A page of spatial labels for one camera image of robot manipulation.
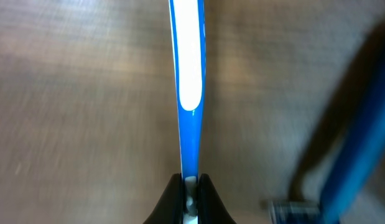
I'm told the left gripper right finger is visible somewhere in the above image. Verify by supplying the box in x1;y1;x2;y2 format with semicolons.
197;174;236;224

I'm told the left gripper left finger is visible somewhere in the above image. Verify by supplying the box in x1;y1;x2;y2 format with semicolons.
144;174;183;224

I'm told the blue disposable razor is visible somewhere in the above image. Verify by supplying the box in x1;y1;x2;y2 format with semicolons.
263;20;385;223

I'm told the blue white toothbrush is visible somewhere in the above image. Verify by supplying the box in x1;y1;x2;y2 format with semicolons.
169;0;206;223

